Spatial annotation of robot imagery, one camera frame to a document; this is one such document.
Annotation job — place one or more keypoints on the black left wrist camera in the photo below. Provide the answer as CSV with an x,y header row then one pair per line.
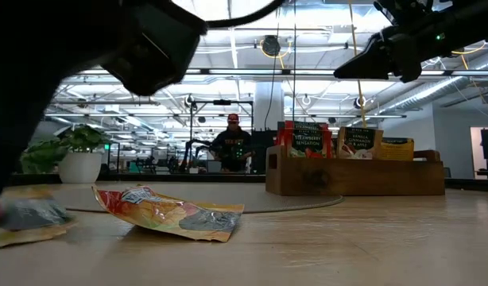
x,y
156,43

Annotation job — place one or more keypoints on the round grey mat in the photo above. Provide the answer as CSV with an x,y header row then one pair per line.
x,y
228,194

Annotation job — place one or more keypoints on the black table frame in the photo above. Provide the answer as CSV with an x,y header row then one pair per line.
x,y
148,177

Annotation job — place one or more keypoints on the long ceiling light bar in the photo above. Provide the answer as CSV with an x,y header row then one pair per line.
x,y
244,72

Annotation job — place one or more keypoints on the dark green tea packet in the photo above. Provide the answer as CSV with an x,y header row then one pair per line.
x,y
359,143

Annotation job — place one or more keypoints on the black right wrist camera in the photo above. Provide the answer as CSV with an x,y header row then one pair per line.
x,y
403,10

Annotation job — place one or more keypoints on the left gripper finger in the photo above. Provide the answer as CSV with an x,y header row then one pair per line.
x,y
1,175

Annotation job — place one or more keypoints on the black cabinet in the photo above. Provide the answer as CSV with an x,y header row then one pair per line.
x,y
264,147

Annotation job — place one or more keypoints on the green plant in white pot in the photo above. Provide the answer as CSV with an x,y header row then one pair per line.
x,y
80,167

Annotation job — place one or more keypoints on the person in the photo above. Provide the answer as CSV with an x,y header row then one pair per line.
x,y
233,145

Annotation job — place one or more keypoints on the black gantry frame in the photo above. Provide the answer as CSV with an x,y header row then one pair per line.
x,y
222,102

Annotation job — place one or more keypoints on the red strawberry tea packet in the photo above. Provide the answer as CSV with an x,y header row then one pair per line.
x,y
306,141

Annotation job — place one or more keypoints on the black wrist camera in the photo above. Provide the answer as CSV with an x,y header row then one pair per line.
x,y
403,10
156,43

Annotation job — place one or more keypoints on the orange tea packet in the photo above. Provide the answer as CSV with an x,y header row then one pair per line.
x,y
397,150
25,222
168,214

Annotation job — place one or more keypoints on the silver ventilation duct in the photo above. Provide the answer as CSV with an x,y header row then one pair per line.
x,y
431,93

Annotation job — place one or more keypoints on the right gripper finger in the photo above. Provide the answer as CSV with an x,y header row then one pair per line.
x,y
367,63

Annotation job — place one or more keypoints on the wooden three-compartment tray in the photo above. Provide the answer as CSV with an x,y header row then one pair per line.
x,y
347,176

